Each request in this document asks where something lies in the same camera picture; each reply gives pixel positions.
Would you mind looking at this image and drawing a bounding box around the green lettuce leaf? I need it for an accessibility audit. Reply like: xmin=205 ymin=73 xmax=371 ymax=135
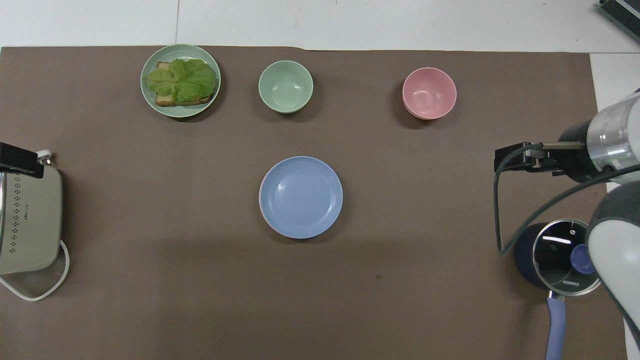
xmin=144 ymin=58 xmax=218 ymax=103

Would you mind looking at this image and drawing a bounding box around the beige toaster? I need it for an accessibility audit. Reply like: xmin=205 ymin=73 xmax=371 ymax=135
xmin=0 ymin=149 xmax=64 ymax=275

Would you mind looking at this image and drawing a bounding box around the white cable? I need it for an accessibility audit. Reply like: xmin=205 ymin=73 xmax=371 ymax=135
xmin=0 ymin=239 xmax=71 ymax=302

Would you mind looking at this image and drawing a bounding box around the black cable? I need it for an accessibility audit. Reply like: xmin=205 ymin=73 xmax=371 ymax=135
xmin=493 ymin=142 xmax=640 ymax=256

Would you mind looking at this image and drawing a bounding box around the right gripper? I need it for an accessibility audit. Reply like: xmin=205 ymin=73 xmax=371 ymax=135
xmin=541 ymin=121 xmax=601 ymax=184

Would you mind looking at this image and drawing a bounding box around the toast slice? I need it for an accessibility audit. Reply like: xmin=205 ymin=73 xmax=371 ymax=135
xmin=154 ymin=61 xmax=216 ymax=108

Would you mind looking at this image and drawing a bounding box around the glass pot lid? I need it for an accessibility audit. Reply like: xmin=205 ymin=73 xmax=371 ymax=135
xmin=532 ymin=218 xmax=603 ymax=297

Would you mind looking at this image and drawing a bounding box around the dark blue pot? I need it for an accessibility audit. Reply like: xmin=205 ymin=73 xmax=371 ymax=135
xmin=513 ymin=222 xmax=568 ymax=360

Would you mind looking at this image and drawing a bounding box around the green plate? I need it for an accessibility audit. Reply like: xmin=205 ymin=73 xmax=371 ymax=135
xmin=140 ymin=44 xmax=222 ymax=118

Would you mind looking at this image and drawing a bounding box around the pink bowl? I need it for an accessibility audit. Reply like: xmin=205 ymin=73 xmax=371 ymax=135
xmin=402 ymin=67 xmax=458 ymax=121

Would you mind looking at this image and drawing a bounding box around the green bowl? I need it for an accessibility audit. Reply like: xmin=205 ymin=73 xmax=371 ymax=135
xmin=258 ymin=60 xmax=314 ymax=114

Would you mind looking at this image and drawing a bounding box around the blue plate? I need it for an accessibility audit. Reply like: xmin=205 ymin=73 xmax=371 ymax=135
xmin=259 ymin=156 xmax=344 ymax=239

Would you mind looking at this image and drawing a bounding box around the dark striped board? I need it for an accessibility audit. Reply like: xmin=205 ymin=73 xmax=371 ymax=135
xmin=598 ymin=0 xmax=640 ymax=31

